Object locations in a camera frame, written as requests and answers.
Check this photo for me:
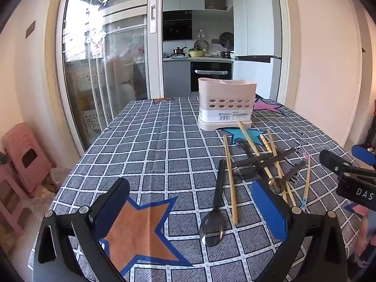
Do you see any yellow bowl with greens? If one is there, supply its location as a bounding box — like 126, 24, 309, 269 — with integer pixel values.
189, 48, 205, 58

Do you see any white plastic utensil holder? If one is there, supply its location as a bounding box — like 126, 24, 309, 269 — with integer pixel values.
198, 78, 257, 131

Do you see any pink plastic stool stack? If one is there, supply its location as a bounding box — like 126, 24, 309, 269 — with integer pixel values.
1, 122, 53, 235

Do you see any black range hood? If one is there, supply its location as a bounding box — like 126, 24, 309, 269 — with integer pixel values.
163, 10, 192, 41

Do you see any glass sliding door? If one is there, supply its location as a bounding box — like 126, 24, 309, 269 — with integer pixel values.
56, 0, 165, 153

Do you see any patterned chopstick pink tip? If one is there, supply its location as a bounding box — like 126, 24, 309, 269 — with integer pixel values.
300, 153, 311, 211

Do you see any cooking pot on stove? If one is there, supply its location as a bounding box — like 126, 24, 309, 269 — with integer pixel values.
172, 47, 187, 57

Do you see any white refrigerator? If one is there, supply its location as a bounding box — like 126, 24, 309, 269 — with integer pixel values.
233, 0, 282, 101

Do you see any grey checkered star tablecloth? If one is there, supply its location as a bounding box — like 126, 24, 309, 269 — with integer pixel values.
28, 95, 364, 282

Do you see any black built-in oven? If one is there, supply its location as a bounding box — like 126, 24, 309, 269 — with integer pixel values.
191, 62, 232, 92

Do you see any black handled utensil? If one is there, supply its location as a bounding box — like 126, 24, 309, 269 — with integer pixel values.
268, 161, 306, 194

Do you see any person right hand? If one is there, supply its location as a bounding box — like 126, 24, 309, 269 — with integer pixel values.
354, 205, 375, 269

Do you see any wooden chopstick long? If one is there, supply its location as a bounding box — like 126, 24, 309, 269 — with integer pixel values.
236, 120, 298, 208

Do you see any black handled spoon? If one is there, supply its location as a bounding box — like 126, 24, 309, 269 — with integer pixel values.
200, 160, 226, 247
233, 148, 296, 180

